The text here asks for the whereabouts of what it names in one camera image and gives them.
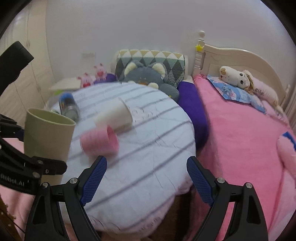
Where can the cream dog plush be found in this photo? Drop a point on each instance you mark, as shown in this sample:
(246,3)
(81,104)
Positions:
(245,80)

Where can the pink quilt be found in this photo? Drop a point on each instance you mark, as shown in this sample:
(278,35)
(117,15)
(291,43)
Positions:
(15,209)

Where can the pink pig plush upper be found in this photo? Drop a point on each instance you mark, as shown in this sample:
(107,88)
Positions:
(100,72)

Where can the pink plush with blue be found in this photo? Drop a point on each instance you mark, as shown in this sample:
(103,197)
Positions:
(286,151)

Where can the pink pig plush lower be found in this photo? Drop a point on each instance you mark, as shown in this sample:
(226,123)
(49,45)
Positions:
(85,80)

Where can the triangle pattern pillow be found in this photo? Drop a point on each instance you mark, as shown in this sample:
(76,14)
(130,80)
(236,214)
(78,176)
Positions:
(176,64)

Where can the white paper cup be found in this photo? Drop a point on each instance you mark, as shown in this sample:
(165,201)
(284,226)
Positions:
(115,114)

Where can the purple blanket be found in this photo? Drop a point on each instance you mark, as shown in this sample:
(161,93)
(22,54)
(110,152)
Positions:
(192,108)

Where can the green plastic cup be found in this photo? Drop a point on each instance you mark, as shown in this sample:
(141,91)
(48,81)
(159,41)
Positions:
(47,134)

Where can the grey bear plush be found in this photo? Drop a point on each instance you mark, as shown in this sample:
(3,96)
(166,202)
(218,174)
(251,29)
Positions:
(154,76)

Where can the cream wooden headboard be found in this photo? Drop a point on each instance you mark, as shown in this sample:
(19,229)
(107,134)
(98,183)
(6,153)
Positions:
(208,60)

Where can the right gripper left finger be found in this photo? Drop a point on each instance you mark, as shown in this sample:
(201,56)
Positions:
(45,220)

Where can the striped light blue cushion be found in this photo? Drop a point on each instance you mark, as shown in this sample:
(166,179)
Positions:
(149,170)

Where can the blue black CoolTowel can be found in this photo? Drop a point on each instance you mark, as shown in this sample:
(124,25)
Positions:
(69,107)

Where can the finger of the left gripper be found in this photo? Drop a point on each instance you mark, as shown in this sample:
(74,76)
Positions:
(10,129)
(13,158)

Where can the pink pig plush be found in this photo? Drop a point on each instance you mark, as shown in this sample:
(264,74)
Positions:
(85,80)
(100,72)

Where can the blue cartoon pillow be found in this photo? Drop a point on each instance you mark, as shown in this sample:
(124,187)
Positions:
(232,93)

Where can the pink bed blanket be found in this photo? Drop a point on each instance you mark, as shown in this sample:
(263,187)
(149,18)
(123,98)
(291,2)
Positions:
(241,147)

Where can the pink plastic cup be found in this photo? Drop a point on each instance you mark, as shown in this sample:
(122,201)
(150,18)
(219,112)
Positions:
(99,141)

